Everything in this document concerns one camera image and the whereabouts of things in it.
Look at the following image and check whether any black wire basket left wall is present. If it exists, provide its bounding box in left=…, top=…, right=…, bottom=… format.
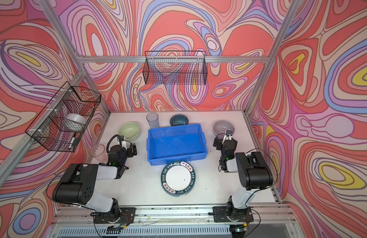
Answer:
left=25, top=82, right=102, bottom=153

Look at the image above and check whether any dark teal bowl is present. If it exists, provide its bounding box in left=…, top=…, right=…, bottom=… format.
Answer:
left=170, top=114, right=189, bottom=127

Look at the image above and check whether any white tape roll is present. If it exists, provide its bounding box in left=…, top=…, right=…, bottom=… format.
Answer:
left=63, top=113, right=87, bottom=132

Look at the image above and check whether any lilac grey bowl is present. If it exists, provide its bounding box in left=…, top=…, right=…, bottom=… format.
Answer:
left=213, top=120, right=235, bottom=139

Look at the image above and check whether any light green bowl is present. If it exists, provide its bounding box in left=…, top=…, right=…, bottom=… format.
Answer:
left=118, top=122, right=141, bottom=141

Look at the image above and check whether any black marker pen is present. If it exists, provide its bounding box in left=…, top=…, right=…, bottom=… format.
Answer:
left=68, top=133, right=76, bottom=149

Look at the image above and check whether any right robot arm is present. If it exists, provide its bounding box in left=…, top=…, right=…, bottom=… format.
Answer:
left=210, top=130, right=274, bottom=223

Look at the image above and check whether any black wire basket wall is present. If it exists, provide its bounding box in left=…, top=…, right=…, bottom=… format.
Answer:
left=142, top=50, right=208, bottom=85
left=25, top=82, right=102, bottom=153

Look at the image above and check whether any green rimmed white plate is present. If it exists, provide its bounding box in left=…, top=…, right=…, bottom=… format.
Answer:
left=160, top=161, right=196, bottom=197

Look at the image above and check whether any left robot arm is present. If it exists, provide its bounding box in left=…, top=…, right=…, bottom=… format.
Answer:
left=51, top=134, right=137, bottom=225

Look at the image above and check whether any blue plastic bin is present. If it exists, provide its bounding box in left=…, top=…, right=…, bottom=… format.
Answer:
left=146, top=124, right=208, bottom=166

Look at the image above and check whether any clear grey plastic cup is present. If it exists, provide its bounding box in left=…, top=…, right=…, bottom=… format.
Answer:
left=146, top=113, right=160, bottom=129

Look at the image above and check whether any clear pink plastic cup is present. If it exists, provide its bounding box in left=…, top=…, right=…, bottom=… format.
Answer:
left=90, top=144, right=108, bottom=160

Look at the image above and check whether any black wire basket back wall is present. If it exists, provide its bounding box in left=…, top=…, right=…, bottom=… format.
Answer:
left=142, top=50, right=208, bottom=85

